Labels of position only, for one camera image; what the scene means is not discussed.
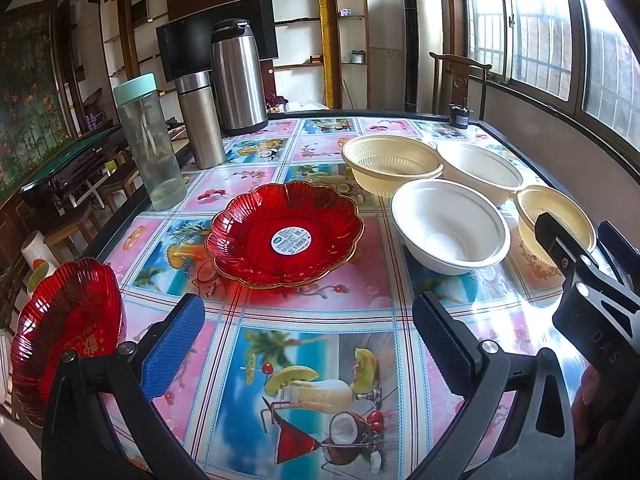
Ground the white orange round stool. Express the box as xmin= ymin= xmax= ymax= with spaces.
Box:
xmin=21 ymin=230 xmax=58 ymax=271

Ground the white green round stool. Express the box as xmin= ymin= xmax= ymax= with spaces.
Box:
xmin=26 ymin=260 xmax=56 ymax=296

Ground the black flat television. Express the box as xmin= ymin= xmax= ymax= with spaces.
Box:
xmin=156 ymin=0 xmax=279 ymax=81

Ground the large beige ribbed bowl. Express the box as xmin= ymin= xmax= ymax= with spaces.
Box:
xmin=342 ymin=134 xmax=444 ymax=198

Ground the wooden stool near table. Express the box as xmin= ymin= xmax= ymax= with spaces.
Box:
xmin=43 ymin=203 xmax=102 ymax=263

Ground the wooden chair by window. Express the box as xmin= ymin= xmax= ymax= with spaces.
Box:
xmin=428 ymin=51 xmax=492 ymax=120

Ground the green top mahjong table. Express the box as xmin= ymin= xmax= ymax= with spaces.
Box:
xmin=12 ymin=125 xmax=128 ymax=209

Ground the small beige patterned bowl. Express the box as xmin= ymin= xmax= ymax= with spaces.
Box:
xmin=513 ymin=185 xmax=597 ymax=266

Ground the large steel vacuum jug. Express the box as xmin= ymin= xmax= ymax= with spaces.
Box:
xmin=210 ymin=18 xmax=268 ymax=136

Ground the slim steel thermos flask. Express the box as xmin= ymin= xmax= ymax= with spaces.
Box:
xmin=175 ymin=70 xmax=226 ymax=169

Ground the small black round device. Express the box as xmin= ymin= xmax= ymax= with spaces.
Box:
xmin=449 ymin=103 xmax=471 ymax=129

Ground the red glass plate with sticker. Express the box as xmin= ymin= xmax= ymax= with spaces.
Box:
xmin=204 ymin=181 xmax=366 ymax=289

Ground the wooden stool far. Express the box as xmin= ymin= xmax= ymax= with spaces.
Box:
xmin=98 ymin=162 xmax=140 ymax=214

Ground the tall white floor air conditioner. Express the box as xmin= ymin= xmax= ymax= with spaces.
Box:
xmin=402 ymin=0 xmax=444 ymax=114

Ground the floral painted wall panel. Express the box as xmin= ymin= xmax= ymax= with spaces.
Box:
xmin=0 ymin=6 xmax=73 ymax=200

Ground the clear bottle with mint lid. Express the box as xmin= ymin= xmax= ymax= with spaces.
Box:
xmin=113 ymin=74 xmax=186 ymax=210

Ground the white bowl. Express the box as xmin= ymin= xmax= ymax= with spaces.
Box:
xmin=390 ymin=179 xmax=511 ymax=275
xmin=436 ymin=141 xmax=525 ymax=207

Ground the right hand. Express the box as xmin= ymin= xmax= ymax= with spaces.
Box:
xmin=572 ymin=364 xmax=618 ymax=448

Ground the colourful fruit print tablecloth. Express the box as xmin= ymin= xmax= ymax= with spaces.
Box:
xmin=96 ymin=116 xmax=586 ymax=479

